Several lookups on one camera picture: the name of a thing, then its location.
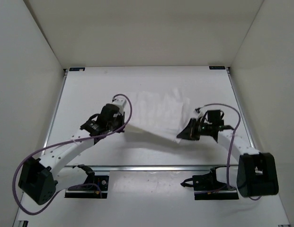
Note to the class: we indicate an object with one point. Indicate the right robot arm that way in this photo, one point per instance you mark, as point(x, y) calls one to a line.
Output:
point(254, 176)

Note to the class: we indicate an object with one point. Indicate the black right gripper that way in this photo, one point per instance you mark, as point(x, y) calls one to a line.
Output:
point(190, 132)

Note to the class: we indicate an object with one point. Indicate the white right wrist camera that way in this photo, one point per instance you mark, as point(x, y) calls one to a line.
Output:
point(199, 113)

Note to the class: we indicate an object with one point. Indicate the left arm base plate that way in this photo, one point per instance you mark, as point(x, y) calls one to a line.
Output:
point(95, 186)

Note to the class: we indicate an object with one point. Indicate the right blue corner label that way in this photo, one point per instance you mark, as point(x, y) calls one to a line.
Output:
point(216, 67)

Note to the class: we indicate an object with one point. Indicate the blue corner label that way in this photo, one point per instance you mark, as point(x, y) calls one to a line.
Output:
point(216, 67)
point(77, 69)

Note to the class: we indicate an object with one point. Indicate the aluminium table rail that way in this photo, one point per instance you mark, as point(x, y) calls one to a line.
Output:
point(151, 168)

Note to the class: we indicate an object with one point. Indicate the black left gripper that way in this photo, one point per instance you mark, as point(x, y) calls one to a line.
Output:
point(122, 121)

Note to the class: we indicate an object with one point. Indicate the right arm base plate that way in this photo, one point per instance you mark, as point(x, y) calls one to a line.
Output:
point(207, 188)

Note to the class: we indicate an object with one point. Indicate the left blue corner label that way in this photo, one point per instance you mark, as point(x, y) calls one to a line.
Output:
point(77, 69)

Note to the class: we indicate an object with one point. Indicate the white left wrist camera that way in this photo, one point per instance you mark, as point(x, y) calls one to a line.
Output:
point(120, 103)

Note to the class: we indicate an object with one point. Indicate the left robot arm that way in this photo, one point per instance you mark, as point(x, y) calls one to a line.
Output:
point(41, 178)

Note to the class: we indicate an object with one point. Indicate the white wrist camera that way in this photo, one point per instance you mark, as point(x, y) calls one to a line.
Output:
point(199, 113)
point(120, 103)

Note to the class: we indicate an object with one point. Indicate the white pleated skirt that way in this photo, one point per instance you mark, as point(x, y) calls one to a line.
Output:
point(164, 115)

